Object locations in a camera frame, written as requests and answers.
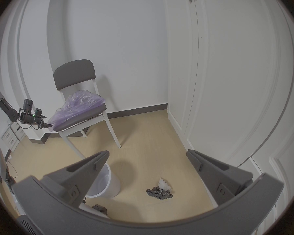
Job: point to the purple plastic bag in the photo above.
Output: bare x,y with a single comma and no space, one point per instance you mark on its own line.
76,106

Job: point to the white wardrobe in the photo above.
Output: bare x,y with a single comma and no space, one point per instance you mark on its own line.
235,82

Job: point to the grey and white chair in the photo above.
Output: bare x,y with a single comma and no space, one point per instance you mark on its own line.
73,73

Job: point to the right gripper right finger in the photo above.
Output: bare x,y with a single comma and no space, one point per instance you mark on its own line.
223,180

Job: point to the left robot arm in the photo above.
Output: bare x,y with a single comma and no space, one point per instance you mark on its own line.
11,112

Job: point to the crumpled white paper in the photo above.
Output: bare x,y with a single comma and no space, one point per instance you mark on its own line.
164,183

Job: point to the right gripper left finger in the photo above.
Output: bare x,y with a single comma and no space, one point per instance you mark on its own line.
73,180

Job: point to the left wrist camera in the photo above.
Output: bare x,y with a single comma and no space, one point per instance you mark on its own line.
38,112

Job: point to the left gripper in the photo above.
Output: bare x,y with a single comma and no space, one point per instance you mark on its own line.
27,118

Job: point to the white chest of drawers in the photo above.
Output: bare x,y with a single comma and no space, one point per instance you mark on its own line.
11,138

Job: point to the white trash bin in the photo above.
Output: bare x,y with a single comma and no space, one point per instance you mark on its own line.
112,182

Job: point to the black plastic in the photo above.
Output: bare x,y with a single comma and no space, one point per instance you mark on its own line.
159,192

